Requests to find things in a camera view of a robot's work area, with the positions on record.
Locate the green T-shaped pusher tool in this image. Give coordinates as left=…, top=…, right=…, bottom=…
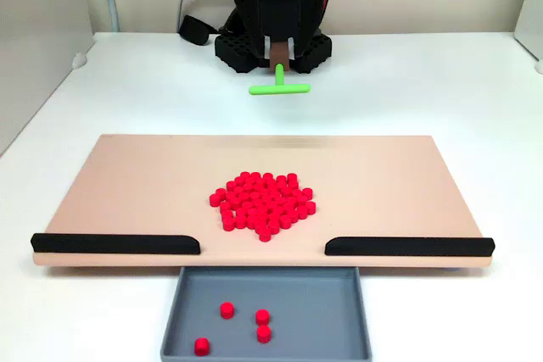
left=249, top=42, right=311, bottom=97

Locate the pile of red granules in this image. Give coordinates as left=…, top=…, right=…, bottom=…
left=209, top=171, right=317, bottom=243

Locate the grey tray container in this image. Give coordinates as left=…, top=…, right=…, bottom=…
left=160, top=266, right=373, bottom=362

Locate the white box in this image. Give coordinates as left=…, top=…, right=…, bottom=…
left=513, top=0, right=543, bottom=62

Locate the beige board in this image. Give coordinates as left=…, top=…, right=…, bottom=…
left=32, top=134, right=495, bottom=272

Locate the black foam strip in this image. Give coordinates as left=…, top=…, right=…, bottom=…
left=30, top=232, right=201, bottom=256
left=324, top=236, right=495, bottom=258

